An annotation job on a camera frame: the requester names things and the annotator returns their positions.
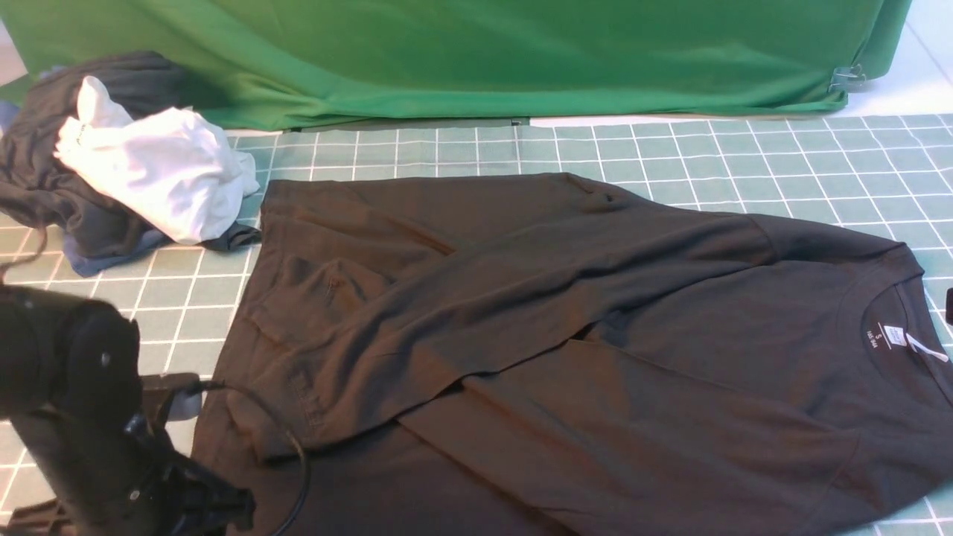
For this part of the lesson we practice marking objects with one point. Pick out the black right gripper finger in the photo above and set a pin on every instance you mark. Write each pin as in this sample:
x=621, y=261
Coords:
x=948, y=307

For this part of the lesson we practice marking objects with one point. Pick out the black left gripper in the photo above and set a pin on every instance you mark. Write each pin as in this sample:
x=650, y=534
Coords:
x=177, y=496

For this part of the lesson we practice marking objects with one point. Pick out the dark gray long-sleeve top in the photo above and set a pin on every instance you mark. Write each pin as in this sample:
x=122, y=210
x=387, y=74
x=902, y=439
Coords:
x=552, y=355

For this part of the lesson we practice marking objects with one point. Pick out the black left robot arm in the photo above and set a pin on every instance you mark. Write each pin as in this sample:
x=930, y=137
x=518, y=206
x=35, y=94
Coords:
x=96, y=428

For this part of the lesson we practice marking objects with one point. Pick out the white crumpled garment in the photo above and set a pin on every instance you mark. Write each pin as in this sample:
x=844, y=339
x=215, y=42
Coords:
x=174, y=169

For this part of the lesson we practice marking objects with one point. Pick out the dark gray crumpled garment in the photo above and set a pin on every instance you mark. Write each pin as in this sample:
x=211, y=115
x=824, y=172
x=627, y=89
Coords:
x=106, y=151

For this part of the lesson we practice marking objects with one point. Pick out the green backdrop cloth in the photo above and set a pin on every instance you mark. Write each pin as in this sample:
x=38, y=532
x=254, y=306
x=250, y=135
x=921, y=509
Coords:
x=277, y=65

